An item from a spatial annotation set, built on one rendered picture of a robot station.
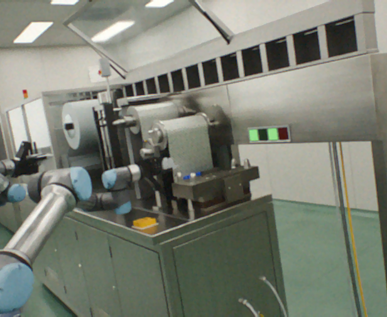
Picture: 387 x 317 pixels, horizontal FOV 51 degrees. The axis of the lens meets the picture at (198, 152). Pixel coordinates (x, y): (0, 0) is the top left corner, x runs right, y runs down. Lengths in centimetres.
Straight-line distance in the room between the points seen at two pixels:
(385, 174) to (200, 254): 80
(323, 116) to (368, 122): 19
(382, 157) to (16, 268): 131
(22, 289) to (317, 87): 120
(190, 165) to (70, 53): 599
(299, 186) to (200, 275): 333
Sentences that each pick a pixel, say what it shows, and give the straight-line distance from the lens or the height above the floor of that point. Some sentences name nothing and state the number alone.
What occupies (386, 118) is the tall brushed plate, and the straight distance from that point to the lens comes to 156.
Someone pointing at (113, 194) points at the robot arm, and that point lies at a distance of 174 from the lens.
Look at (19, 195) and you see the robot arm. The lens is 181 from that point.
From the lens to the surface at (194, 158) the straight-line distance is 195.
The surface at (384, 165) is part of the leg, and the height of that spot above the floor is 102.
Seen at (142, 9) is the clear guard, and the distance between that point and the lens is 217.
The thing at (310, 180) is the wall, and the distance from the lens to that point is 480.
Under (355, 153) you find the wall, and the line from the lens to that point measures 439.
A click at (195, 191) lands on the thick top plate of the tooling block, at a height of 100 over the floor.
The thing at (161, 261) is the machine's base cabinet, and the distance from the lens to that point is 163.
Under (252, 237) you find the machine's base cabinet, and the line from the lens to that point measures 188.
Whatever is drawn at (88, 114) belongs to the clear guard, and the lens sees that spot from 282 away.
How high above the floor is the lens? 135
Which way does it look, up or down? 6 degrees down
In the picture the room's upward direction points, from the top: 9 degrees counter-clockwise
